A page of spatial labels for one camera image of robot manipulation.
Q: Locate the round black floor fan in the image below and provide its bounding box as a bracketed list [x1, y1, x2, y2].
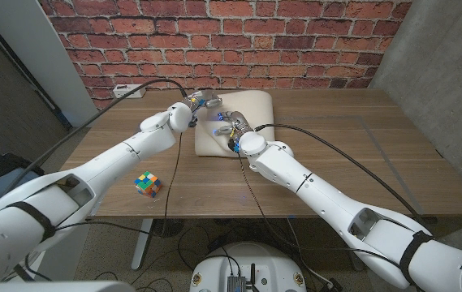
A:
[152, 218, 186, 239]

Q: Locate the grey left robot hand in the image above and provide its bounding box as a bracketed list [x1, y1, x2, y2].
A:
[185, 89, 224, 114]

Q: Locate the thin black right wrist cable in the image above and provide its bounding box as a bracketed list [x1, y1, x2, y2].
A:
[236, 152, 402, 268]

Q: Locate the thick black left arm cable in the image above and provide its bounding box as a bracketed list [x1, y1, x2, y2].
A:
[5, 78, 189, 195]

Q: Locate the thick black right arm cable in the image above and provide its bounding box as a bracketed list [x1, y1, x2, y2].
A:
[253, 123, 422, 222]

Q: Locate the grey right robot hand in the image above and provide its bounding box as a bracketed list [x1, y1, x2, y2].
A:
[213, 110, 256, 147]

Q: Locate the thin black left wrist cable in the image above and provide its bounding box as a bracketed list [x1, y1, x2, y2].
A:
[54, 131, 184, 238]

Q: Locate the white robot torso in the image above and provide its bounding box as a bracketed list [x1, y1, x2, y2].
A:
[189, 242, 308, 292]

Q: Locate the cream memory foam sheet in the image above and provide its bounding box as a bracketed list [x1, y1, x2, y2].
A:
[194, 89, 276, 158]

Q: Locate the printed brick backdrop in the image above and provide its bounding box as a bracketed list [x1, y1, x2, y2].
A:
[37, 0, 413, 113]

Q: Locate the white table leg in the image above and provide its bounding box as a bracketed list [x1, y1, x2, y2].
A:
[131, 218, 154, 271]
[338, 217, 365, 272]

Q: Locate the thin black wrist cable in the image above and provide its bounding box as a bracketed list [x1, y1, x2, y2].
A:
[236, 152, 402, 268]
[54, 131, 184, 238]

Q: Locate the white power strip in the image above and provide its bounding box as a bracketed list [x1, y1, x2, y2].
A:
[112, 84, 147, 100]

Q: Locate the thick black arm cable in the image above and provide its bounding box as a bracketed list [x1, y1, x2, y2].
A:
[5, 78, 189, 195]
[253, 123, 422, 222]

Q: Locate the grey box on torso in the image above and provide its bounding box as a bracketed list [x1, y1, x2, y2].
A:
[227, 275, 248, 292]

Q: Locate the multicoloured puzzle cube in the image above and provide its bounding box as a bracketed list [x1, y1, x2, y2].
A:
[134, 170, 164, 200]

